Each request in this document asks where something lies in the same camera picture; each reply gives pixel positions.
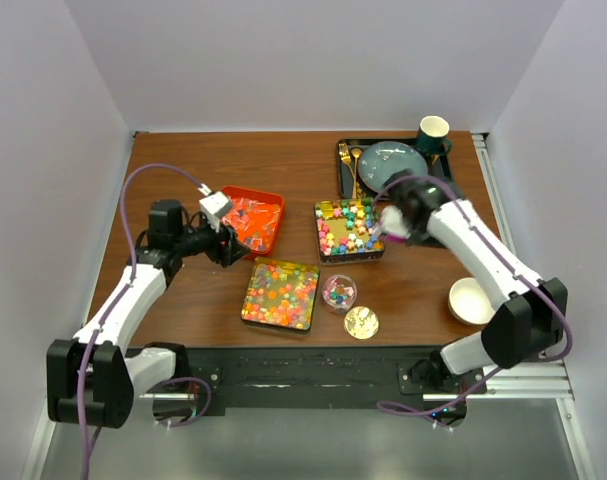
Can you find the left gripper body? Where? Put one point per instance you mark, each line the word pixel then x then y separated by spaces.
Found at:
pixel 216 249

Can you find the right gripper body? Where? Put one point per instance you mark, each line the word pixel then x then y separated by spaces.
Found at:
pixel 418 235

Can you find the orange candy box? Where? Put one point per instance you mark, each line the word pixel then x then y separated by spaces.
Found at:
pixel 256 218

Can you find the candy tin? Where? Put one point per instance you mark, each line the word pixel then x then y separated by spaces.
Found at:
pixel 281 295
pixel 345 231

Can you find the clear plastic jar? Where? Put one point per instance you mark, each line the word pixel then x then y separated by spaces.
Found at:
pixel 339 293

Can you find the gold jar lid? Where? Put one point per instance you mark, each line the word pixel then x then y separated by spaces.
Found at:
pixel 361 323

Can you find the purple plastic scoop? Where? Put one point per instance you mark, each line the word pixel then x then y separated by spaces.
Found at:
pixel 393 239

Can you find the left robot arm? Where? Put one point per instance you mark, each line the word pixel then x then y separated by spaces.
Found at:
pixel 123 300

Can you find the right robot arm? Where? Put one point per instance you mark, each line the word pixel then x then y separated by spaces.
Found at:
pixel 529 311

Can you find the blue ceramic plate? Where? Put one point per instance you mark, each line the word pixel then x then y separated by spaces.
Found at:
pixel 380 161

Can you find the black serving tray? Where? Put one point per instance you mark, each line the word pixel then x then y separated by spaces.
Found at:
pixel 438 166

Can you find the dark green cup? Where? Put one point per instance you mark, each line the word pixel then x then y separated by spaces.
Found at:
pixel 432 136

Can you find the gold spoon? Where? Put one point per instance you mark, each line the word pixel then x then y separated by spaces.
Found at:
pixel 356 152

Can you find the gold fork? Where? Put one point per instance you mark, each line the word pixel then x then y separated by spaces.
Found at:
pixel 349 162

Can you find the white paper bowl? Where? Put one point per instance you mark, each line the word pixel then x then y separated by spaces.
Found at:
pixel 468 303

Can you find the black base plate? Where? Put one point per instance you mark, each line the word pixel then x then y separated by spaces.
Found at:
pixel 318 377

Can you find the aluminium frame rail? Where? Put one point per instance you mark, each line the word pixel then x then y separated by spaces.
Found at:
pixel 529 380

